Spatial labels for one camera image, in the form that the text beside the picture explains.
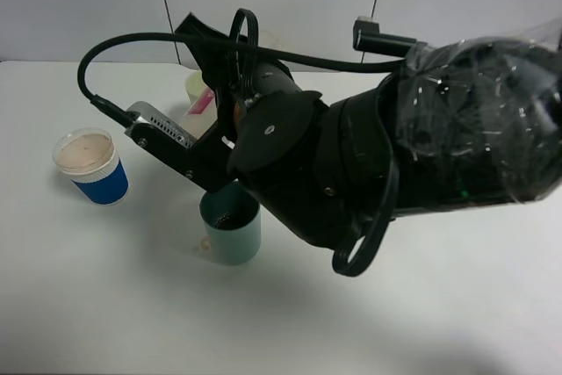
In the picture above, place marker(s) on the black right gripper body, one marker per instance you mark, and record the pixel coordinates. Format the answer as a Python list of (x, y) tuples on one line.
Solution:
[(210, 154)]

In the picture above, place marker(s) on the blue paper cup with lid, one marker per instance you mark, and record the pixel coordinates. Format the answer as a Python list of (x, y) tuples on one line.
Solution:
[(89, 158)]

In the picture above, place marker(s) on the teal green plastic cup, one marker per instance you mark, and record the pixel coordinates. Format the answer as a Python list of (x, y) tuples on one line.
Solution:
[(232, 223)]

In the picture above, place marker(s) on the pale yellow-green plastic cup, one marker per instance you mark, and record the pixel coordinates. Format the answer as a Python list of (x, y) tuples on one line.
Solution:
[(195, 86)]

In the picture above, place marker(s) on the clear plastic drink bottle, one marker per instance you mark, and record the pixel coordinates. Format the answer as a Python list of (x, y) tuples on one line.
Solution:
[(201, 116)]

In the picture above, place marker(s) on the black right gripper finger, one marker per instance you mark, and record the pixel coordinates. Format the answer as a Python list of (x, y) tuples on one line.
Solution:
[(219, 65)]

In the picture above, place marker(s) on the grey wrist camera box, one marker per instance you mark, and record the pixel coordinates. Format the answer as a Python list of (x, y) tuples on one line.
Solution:
[(160, 136)]

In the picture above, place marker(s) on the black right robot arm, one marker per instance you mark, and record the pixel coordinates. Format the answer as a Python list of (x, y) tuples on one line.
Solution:
[(473, 124)]

